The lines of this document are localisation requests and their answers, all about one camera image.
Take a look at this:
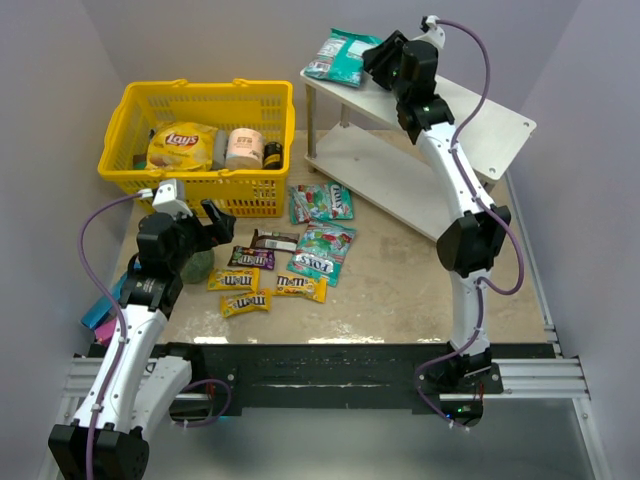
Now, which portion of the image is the black and yellow can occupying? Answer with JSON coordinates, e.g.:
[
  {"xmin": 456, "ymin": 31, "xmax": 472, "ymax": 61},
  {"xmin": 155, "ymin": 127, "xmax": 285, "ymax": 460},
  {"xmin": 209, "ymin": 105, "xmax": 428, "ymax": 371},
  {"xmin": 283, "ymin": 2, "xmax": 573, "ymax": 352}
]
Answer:
[{"xmin": 262, "ymin": 141, "xmax": 283, "ymax": 170}]

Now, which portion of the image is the green round melon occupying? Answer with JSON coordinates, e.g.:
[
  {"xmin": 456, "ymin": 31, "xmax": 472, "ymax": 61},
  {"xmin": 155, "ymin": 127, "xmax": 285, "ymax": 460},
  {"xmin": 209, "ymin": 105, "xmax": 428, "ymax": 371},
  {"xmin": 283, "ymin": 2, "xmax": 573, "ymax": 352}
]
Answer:
[{"xmin": 181, "ymin": 250, "xmax": 215, "ymax": 284}]

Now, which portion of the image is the grey pouch in basket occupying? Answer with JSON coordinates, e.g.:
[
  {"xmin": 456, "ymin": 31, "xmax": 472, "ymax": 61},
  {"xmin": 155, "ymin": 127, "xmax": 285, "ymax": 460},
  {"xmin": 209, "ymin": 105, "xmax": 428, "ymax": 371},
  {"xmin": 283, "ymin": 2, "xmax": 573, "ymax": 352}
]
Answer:
[{"xmin": 211, "ymin": 129, "xmax": 228, "ymax": 171}]

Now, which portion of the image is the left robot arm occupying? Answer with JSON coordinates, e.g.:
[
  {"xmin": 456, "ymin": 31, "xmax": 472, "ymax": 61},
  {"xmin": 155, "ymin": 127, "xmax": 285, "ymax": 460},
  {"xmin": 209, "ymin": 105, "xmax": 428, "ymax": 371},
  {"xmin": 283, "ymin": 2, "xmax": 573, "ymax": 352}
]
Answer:
[{"xmin": 48, "ymin": 200, "xmax": 235, "ymax": 479}]

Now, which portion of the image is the teal candy bag back side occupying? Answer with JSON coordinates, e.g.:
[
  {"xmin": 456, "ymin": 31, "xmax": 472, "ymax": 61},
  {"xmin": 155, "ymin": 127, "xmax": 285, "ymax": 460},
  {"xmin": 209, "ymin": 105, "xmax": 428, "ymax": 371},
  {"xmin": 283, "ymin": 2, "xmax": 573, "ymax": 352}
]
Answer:
[{"xmin": 303, "ymin": 28, "xmax": 382, "ymax": 88}]

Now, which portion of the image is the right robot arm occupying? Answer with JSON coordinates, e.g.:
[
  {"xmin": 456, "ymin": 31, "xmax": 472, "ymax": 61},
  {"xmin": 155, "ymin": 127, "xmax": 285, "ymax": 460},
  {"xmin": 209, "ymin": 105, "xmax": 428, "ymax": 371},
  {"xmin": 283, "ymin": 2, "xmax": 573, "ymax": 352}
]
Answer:
[{"xmin": 363, "ymin": 31, "xmax": 511, "ymax": 392}]

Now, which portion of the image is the pink cylindrical container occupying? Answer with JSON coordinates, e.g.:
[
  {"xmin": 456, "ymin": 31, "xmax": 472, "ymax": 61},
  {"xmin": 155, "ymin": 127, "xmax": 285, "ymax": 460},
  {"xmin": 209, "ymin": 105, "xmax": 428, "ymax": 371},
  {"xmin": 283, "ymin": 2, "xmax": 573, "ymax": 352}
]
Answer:
[{"xmin": 224, "ymin": 128, "xmax": 265, "ymax": 170}]

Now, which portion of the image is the purple M&M's bag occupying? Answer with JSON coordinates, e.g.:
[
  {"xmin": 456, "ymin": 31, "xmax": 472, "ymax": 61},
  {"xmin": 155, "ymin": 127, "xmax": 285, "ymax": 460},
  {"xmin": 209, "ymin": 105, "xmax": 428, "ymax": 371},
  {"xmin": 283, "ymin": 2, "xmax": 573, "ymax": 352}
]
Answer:
[{"xmin": 227, "ymin": 246, "xmax": 276, "ymax": 271}]

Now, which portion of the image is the yellow Lays chips bag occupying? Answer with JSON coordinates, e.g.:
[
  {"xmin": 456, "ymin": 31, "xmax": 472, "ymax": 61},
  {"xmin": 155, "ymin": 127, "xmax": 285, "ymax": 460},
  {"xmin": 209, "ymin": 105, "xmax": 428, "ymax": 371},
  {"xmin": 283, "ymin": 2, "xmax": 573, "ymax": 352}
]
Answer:
[{"xmin": 145, "ymin": 121, "xmax": 218, "ymax": 172}]

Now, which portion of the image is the pink box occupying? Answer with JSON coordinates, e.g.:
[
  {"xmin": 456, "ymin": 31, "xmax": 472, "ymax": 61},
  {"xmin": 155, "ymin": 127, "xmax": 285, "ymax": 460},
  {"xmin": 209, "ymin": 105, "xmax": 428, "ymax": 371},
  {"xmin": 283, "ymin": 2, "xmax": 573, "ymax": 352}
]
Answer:
[{"xmin": 94, "ymin": 318, "xmax": 118, "ymax": 347}]

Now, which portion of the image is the yellow m&m's bag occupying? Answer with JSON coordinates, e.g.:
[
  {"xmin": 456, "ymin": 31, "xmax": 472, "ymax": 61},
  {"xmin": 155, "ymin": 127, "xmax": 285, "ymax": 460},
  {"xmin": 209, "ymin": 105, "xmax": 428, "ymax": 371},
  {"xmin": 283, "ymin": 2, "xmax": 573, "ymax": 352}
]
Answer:
[
  {"xmin": 273, "ymin": 273, "xmax": 328, "ymax": 304},
  {"xmin": 207, "ymin": 268, "xmax": 260, "ymax": 291},
  {"xmin": 220, "ymin": 288, "xmax": 272, "ymax": 318}
]

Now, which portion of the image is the white two-tier shelf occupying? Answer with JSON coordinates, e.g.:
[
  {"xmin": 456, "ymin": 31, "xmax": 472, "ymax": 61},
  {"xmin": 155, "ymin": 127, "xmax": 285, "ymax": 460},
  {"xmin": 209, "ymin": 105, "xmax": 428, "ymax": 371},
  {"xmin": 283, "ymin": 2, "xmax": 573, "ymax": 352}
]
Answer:
[{"xmin": 301, "ymin": 76, "xmax": 536, "ymax": 240}]

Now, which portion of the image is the brown chocolate bar wrapper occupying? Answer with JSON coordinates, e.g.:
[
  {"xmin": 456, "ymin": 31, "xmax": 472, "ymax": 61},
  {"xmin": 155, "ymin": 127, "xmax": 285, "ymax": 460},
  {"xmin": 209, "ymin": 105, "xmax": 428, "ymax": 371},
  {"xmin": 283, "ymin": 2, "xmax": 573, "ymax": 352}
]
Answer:
[{"xmin": 250, "ymin": 229, "xmax": 300, "ymax": 253}]

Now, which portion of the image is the yellow plastic shopping basket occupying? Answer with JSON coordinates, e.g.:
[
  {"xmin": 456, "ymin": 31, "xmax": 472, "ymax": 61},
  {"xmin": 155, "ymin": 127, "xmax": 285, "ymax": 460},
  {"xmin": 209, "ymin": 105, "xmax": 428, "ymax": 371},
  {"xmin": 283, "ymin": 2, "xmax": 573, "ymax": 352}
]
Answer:
[{"xmin": 97, "ymin": 79, "xmax": 296, "ymax": 218}]

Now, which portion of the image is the blue box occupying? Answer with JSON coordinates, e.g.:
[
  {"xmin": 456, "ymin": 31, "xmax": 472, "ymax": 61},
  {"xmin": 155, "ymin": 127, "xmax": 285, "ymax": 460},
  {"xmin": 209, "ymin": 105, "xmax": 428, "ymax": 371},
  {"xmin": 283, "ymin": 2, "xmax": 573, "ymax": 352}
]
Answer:
[{"xmin": 81, "ymin": 273, "xmax": 127, "ymax": 331}]

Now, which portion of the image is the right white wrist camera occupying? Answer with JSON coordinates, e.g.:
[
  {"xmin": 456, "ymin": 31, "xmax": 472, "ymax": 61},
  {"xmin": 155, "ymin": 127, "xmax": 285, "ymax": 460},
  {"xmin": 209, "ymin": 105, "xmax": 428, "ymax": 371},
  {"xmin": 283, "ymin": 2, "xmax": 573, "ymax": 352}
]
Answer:
[{"xmin": 418, "ymin": 15, "xmax": 446, "ymax": 51}]

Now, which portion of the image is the Fox's mint blossom candy bag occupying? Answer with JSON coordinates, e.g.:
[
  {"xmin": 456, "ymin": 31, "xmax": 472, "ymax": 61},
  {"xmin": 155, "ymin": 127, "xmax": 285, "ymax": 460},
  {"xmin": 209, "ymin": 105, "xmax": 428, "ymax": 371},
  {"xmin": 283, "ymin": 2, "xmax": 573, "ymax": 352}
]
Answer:
[{"xmin": 287, "ymin": 220, "xmax": 356, "ymax": 287}]

